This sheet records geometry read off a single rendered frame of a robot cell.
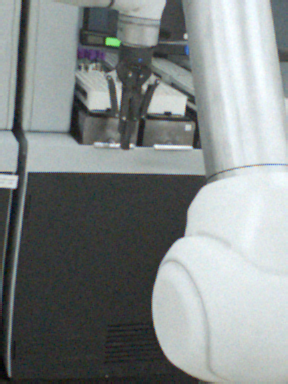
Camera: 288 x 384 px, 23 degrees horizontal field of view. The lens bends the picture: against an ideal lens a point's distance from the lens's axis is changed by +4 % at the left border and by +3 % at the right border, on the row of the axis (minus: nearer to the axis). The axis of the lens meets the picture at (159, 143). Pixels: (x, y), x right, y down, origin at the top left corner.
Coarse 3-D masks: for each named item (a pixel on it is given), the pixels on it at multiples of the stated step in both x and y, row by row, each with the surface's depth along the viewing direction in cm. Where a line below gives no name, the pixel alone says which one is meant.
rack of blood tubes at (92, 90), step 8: (80, 72) 190; (88, 72) 192; (96, 72) 193; (104, 72) 196; (80, 80) 180; (88, 80) 181; (96, 80) 183; (104, 80) 184; (80, 88) 188; (88, 88) 172; (96, 88) 172; (104, 88) 173; (120, 88) 177; (80, 96) 179; (88, 96) 172; (96, 96) 170; (104, 96) 171; (120, 96) 172; (88, 104) 171; (96, 104) 171; (104, 104) 172
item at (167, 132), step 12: (144, 120) 173; (156, 120) 174; (168, 120) 175; (180, 120) 176; (144, 132) 173; (156, 132) 174; (168, 132) 175; (180, 132) 176; (192, 132) 177; (144, 144) 174; (156, 144) 175; (168, 144) 174; (180, 144) 177
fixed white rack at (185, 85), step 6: (168, 78) 206; (174, 78) 203; (180, 78) 204; (186, 78) 206; (192, 78) 206; (174, 84) 208; (180, 84) 197; (186, 84) 196; (192, 84) 197; (180, 90) 207; (186, 90) 193; (192, 90) 189; (186, 96) 199; (192, 96) 199; (186, 102) 192; (192, 102) 199; (192, 108) 188
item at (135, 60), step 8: (120, 48) 152; (128, 48) 150; (136, 48) 150; (152, 48) 153; (120, 56) 152; (128, 56) 151; (136, 56) 151; (144, 56) 151; (152, 56) 154; (120, 64) 153; (128, 64) 153; (136, 64) 152; (144, 64) 152; (120, 72) 153; (136, 72) 154; (144, 72) 155; (152, 72) 156; (120, 80) 154; (136, 80) 155; (144, 80) 155
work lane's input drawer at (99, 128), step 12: (84, 108) 173; (108, 108) 171; (72, 120) 179; (84, 120) 168; (96, 120) 168; (108, 120) 169; (84, 132) 168; (96, 132) 169; (108, 132) 170; (96, 144) 165; (108, 144) 166; (132, 144) 169
